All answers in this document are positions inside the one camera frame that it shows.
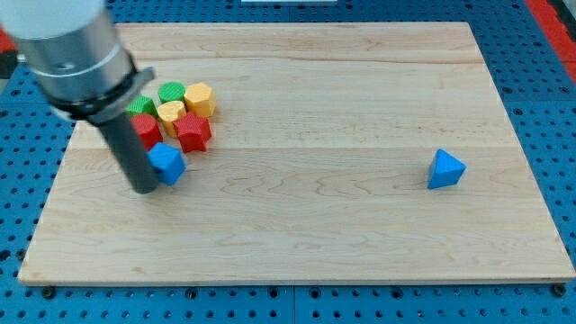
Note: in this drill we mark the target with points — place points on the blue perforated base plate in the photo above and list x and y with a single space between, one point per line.
533 79

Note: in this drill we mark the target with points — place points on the red star block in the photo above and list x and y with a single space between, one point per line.
193 132

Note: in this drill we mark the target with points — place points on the light wooden board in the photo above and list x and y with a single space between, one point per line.
316 172

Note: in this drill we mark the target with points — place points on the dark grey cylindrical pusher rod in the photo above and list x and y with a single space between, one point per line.
130 153

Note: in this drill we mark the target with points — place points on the yellow heart block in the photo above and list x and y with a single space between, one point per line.
170 112

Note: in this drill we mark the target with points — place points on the yellow hexagon block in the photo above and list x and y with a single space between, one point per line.
199 99

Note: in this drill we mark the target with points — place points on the red cylinder block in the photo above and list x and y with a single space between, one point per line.
146 126

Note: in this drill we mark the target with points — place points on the green cylinder block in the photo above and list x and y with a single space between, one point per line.
171 91

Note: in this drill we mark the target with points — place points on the blue cube block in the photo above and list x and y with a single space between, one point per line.
168 162

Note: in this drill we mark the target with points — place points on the green cube block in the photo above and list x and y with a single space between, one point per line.
142 105

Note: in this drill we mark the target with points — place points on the blue triangular prism block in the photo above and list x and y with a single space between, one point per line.
444 170

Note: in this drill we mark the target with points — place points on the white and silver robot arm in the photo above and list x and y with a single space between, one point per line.
85 73

